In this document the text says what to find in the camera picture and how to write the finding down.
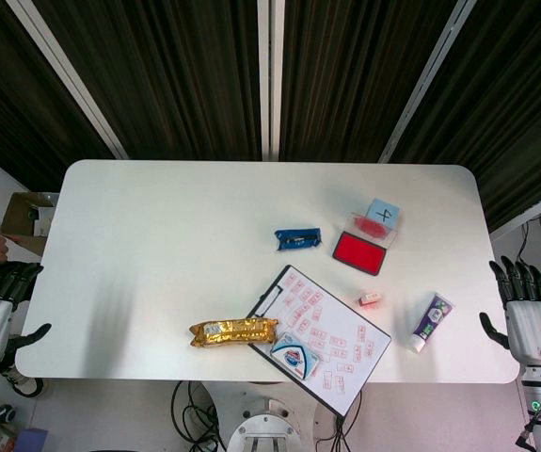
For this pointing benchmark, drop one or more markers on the white frame rail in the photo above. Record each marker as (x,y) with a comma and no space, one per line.
(529,209)

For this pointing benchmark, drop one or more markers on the gold biscuit package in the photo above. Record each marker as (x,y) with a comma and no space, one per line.
(232,332)

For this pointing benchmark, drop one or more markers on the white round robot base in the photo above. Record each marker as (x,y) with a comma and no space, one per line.
(265,426)

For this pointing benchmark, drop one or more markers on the red ink pad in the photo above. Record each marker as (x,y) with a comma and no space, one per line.
(358,252)

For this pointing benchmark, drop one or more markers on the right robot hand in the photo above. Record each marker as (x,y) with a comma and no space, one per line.
(533,329)

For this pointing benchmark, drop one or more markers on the purple white toothpaste tube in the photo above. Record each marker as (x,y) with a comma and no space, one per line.
(432,320)

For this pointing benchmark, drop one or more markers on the white frame post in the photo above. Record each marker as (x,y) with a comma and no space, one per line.
(271,80)
(425,80)
(70,80)

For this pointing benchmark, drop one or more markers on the black white sneaker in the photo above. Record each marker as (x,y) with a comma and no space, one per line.
(24,383)

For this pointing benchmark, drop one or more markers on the blue snack packet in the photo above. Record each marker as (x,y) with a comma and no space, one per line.
(297,239)

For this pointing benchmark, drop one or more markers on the clear ink pad lid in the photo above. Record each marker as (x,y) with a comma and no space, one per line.
(383,237)

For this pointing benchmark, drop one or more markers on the white and red stamp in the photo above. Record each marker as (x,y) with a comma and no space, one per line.
(369,299)

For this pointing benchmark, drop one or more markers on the open cardboard box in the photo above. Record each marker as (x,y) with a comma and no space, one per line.
(18,221)

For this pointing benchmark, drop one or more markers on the clipboard with stamped paper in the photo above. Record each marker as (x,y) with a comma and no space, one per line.
(340,348)

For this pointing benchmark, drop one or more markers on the white blue soap box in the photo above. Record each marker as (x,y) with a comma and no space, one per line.
(294,357)

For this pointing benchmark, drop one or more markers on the purple box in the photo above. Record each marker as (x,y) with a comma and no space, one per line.
(31,441)

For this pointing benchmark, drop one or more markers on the dark pleated curtain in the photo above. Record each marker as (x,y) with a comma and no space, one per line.
(180,70)

